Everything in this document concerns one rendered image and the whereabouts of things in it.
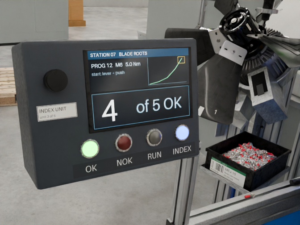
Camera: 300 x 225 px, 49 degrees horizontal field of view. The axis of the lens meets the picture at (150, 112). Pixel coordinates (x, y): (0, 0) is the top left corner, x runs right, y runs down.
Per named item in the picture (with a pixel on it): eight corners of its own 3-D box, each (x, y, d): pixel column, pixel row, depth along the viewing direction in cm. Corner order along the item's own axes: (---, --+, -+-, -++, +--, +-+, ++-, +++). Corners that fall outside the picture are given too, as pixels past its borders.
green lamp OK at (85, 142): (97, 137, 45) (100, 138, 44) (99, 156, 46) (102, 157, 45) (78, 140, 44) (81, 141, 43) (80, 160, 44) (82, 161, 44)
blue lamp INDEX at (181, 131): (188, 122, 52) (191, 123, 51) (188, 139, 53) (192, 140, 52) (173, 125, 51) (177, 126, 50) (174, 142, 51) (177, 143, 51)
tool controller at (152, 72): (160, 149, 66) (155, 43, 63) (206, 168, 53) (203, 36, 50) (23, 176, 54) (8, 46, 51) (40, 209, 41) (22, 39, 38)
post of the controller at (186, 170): (181, 215, 73) (192, 135, 65) (189, 224, 70) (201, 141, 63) (169, 218, 71) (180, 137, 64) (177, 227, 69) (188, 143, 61)
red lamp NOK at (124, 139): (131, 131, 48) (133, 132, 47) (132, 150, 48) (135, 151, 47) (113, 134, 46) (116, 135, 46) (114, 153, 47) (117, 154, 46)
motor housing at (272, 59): (229, 81, 142) (214, 63, 134) (262, 39, 142) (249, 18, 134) (270, 98, 123) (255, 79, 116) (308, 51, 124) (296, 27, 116)
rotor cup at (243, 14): (240, 29, 131) (224, 6, 123) (274, 25, 120) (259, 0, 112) (226, 59, 127) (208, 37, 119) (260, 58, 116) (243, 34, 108)
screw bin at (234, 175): (241, 148, 116) (244, 130, 113) (286, 169, 104) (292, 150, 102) (202, 168, 101) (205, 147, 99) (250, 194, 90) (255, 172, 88)
